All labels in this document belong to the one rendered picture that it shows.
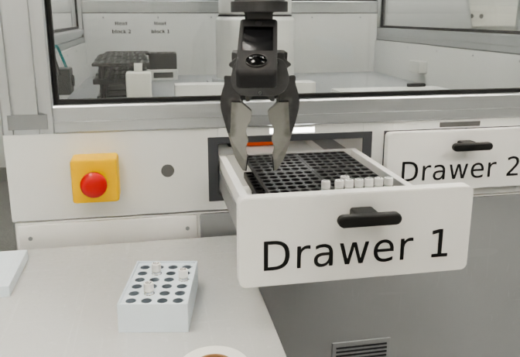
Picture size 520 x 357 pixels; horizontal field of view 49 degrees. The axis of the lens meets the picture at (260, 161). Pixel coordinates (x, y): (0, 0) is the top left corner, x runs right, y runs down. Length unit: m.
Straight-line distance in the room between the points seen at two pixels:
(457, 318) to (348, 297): 0.24
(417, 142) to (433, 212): 0.35
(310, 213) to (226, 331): 0.18
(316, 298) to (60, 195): 0.50
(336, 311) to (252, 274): 0.48
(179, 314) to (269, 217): 0.16
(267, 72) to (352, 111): 0.41
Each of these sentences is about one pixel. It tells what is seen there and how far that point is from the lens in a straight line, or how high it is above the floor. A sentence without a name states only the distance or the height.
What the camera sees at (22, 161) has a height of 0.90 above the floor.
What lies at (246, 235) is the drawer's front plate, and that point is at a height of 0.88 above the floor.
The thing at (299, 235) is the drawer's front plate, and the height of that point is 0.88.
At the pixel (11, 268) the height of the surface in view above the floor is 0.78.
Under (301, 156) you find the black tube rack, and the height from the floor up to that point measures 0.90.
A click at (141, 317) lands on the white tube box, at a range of 0.72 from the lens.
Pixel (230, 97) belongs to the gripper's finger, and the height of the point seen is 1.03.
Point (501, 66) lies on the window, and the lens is 1.16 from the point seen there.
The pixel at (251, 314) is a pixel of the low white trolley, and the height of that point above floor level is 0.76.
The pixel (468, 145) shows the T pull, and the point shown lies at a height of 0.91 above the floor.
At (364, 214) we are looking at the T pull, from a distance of 0.66.
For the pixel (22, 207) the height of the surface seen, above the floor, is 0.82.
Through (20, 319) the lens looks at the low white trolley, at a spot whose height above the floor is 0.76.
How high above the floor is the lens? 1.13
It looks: 14 degrees down
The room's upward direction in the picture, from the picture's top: straight up
